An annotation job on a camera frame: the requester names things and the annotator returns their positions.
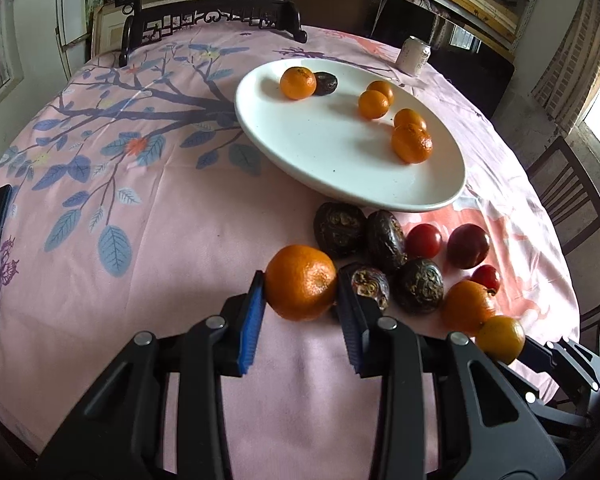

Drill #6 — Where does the large mandarin front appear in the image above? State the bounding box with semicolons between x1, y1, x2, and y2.
264;245;337;322

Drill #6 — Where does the pink floral tablecloth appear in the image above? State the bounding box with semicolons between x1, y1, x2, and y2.
0;23;580;452

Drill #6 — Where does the white drink can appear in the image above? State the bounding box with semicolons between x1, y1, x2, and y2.
396;36;431;77

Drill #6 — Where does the red cherry tomato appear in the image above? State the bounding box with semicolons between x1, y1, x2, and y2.
470;264;502;295
405;223;442;259

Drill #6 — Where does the yellow-orange small citrus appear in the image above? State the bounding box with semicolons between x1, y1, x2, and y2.
475;315;526;365

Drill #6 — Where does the wooden chair right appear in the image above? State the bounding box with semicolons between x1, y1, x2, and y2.
526;136;600;256

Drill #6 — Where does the dark passion fruit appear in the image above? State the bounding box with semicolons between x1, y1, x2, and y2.
390;258;444;314
313;202;366;259
340;262;390;312
314;72;338;96
362;209;407;273

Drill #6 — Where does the dark red plum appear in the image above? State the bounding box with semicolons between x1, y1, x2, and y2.
446;223;491;270

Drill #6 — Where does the small orange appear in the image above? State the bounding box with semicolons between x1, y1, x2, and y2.
358;90;390;120
367;80;394;105

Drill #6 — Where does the large orange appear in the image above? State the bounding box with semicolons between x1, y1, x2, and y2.
391;124;434;164

